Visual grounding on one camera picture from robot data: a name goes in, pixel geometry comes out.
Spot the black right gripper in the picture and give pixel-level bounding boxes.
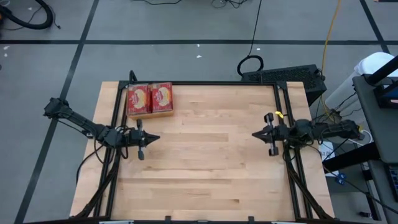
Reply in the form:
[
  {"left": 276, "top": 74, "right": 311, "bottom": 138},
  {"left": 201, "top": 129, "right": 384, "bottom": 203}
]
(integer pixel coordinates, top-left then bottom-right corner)
[{"left": 251, "top": 112, "right": 294, "bottom": 156}]

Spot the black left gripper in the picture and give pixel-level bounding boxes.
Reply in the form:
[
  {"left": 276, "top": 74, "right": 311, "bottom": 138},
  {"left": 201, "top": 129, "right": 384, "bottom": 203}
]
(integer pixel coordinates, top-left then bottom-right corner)
[{"left": 126, "top": 119, "right": 161, "bottom": 161}]

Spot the black perforated computer case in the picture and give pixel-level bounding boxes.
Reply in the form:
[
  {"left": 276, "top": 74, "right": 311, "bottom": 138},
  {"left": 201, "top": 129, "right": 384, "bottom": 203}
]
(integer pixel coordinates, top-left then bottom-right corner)
[{"left": 241, "top": 63, "right": 328, "bottom": 107}]

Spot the white paper sheet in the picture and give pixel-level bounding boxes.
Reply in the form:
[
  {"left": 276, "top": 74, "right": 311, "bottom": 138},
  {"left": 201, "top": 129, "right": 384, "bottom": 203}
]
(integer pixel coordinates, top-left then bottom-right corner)
[{"left": 318, "top": 141, "right": 336, "bottom": 169}]

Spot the black desk beam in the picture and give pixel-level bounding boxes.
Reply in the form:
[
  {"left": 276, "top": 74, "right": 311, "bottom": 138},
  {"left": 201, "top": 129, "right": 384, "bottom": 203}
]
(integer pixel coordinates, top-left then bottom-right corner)
[{"left": 322, "top": 141, "right": 382, "bottom": 174}]

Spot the grey desk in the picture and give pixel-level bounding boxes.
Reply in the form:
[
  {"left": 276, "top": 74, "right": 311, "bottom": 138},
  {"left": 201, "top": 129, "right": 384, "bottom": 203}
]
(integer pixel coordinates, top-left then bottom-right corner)
[{"left": 352, "top": 73, "right": 398, "bottom": 165}]

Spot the black and blue device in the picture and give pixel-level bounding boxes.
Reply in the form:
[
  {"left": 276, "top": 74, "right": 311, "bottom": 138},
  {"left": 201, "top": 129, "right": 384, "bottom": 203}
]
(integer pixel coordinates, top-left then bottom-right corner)
[{"left": 372, "top": 83, "right": 398, "bottom": 110}]

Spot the white round bin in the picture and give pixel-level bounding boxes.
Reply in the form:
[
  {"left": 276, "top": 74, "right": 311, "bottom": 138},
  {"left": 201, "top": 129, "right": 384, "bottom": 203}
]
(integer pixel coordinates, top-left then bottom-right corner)
[{"left": 324, "top": 52, "right": 396, "bottom": 110}]

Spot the black pole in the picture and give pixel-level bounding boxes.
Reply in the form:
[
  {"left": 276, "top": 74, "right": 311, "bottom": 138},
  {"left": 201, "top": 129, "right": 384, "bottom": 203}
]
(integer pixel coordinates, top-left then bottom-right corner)
[{"left": 366, "top": 55, "right": 398, "bottom": 85}]

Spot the black keyboard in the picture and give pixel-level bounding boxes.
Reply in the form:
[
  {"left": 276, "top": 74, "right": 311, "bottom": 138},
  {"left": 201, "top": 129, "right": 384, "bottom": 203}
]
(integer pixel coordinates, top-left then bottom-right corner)
[{"left": 385, "top": 164, "right": 398, "bottom": 203}]

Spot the black coiled cable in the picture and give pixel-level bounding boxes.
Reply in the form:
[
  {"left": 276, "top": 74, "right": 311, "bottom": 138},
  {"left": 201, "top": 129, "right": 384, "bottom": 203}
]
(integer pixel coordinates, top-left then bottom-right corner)
[{"left": 236, "top": 0, "right": 264, "bottom": 77}]

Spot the black arm base cable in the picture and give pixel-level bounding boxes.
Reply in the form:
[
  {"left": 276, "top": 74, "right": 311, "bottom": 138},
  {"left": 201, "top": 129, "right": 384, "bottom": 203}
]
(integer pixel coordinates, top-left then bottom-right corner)
[{"left": 75, "top": 143, "right": 105, "bottom": 185}]

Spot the white cable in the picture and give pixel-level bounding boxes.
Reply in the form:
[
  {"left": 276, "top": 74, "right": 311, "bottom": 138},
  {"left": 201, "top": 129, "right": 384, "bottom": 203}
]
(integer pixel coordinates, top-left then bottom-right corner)
[{"left": 345, "top": 129, "right": 373, "bottom": 147}]

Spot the black floor cable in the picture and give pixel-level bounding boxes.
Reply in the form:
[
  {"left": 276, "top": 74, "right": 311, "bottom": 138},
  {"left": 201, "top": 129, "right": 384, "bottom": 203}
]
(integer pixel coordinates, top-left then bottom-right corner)
[{"left": 323, "top": 164, "right": 398, "bottom": 215}]

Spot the yellow cable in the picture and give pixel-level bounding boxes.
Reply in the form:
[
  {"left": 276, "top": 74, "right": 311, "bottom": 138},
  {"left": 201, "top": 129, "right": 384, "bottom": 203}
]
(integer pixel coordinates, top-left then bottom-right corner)
[{"left": 320, "top": 0, "right": 343, "bottom": 125}]

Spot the black vacuum hose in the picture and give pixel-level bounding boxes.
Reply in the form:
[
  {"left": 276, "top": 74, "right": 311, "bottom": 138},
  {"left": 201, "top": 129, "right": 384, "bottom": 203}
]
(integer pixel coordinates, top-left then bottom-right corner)
[{"left": 0, "top": 0, "right": 54, "bottom": 31}]

